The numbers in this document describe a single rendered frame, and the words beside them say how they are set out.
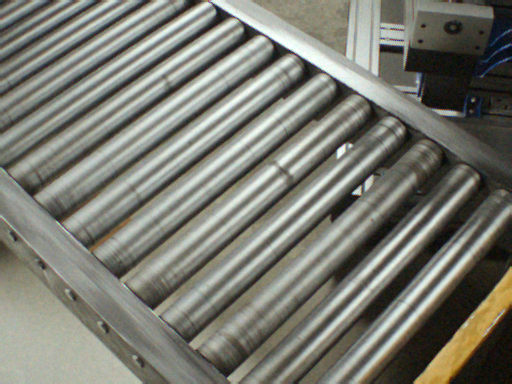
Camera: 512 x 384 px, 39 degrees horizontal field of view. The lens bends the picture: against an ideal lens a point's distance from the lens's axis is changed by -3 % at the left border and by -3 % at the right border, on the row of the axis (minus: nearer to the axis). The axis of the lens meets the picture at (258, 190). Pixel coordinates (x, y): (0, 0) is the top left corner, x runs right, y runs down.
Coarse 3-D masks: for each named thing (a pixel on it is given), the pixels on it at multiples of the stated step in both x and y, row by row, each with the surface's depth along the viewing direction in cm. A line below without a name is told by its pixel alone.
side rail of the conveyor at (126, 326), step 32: (0, 192) 98; (0, 224) 100; (32, 224) 95; (32, 256) 96; (64, 256) 92; (64, 288) 93; (96, 288) 89; (96, 320) 90; (128, 320) 87; (160, 320) 87; (128, 352) 88; (160, 352) 84; (192, 352) 84
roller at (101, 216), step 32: (288, 64) 113; (256, 96) 109; (192, 128) 105; (224, 128) 106; (160, 160) 102; (192, 160) 104; (128, 192) 99; (160, 192) 102; (64, 224) 96; (96, 224) 96
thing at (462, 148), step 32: (192, 0) 126; (224, 0) 123; (256, 32) 118; (288, 32) 117; (320, 64) 113; (352, 64) 113; (288, 96) 123; (384, 96) 109; (416, 128) 105; (448, 128) 105; (448, 160) 104; (480, 160) 101; (480, 192) 103
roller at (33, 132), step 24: (168, 24) 119; (192, 24) 120; (216, 24) 123; (144, 48) 116; (168, 48) 118; (96, 72) 112; (120, 72) 113; (144, 72) 116; (72, 96) 109; (96, 96) 111; (24, 120) 107; (48, 120) 107; (72, 120) 110; (0, 144) 104; (24, 144) 105
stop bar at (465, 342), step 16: (496, 288) 87; (480, 304) 86; (496, 304) 85; (480, 320) 84; (496, 320) 84; (464, 336) 83; (480, 336) 83; (448, 352) 82; (464, 352) 82; (432, 368) 81; (448, 368) 81
